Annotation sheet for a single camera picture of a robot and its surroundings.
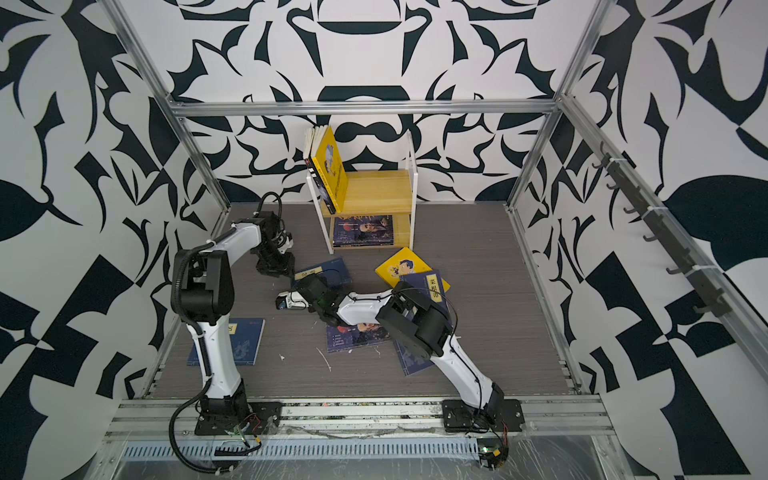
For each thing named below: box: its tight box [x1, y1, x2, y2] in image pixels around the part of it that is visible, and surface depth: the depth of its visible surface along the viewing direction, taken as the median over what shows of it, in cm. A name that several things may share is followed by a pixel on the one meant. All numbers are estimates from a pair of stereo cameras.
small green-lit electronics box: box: [477, 437, 509, 471], surface depth 73 cm
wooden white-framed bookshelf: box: [306, 131, 418, 255], surface depth 96 cm
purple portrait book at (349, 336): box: [326, 323, 391, 353], surface depth 88 cm
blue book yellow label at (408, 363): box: [394, 340, 435, 376], surface depth 84 cm
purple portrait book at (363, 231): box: [333, 215, 394, 247], surface depth 107 cm
